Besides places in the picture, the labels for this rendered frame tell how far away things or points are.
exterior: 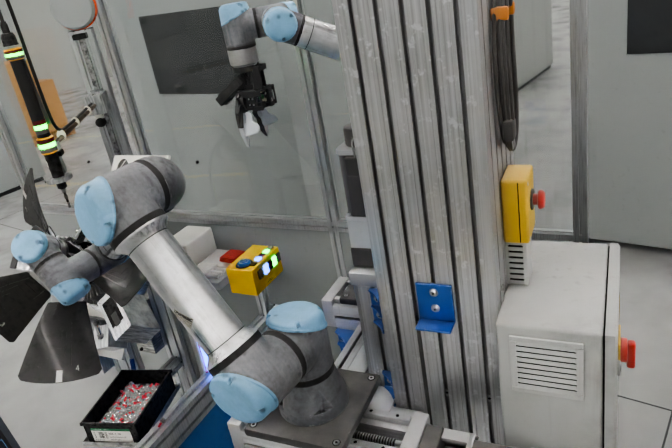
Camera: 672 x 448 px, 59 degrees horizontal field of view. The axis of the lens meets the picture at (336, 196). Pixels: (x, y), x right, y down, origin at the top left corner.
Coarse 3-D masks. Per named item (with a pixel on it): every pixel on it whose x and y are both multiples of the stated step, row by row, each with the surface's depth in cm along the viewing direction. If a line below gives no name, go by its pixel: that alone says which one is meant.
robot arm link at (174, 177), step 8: (152, 160) 116; (160, 160) 116; (168, 160) 119; (160, 168) 115; (168, 168) 116; (176, 168) 119; (168, 176) 115; (176, 176) 117; (168, 184) 115; (176, 184) 117; (184, 184) 121; (176, 192) 117; (184, 192) 124; (176, 200) 119; (168, 208) 118; (88, 248) 144; (96, 248) 144; (104, 248) 141; (96, 256) 142; (104, 256) 142; (112, 256) 142; (120, 256) 143; (128, 256) 149; (104, 264) 144; (112, 264) 145; (104, 272) 145
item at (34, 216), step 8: (32, 168) 191; (32, 176) 190; (24, 184) 196; (32, 184) 189; (32, 192) 190; (24, 200) 198; (32, 200) 190; (24, 208) 200; (32, 208) 192; (40, 208) 185; (24, 216) 202; (32, 216) 196; (40, 216) 187; (32, 224) 199; (40, 224) 190; (48, 232) 185
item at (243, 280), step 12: (252, 252) 191; (276, 252) 191; (264, 264) 185; (276, 264) 191; (228, 276) 185; (240, 276) 182; (252, 276) 180; (264, 276) 186; (276, 276) 192; (240, 288) 184; (252, 288) 182; (264, 288) 186
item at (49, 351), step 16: (48, 304) 174; (80, 304) 177; (48, 320) 172; (64, 320) 173; (80, 320) 175; (48, 336) 171; (64, 336) 172; (80, 336) 173; (32, 352) 169; (48, 352) 169; (64, 352) 170; (80, 352) 171; (96, 352) 172; (32, 368) 168; (48, 368) 168; (64, 368) 169; (96, 368) 170
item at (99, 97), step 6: (96, 90) 223; (102, 90) 224; (84, 96) 217; (90, 96) 215; (96, 96) 215; (102, 96) 217; (84, 102) 215; (90, 102) 216; (96, 102) 216; (102, 102) 216; (108, 102) 223; (96, 108) 217; (102, 108) 217; (108, 108) 221; (96, 114) 218
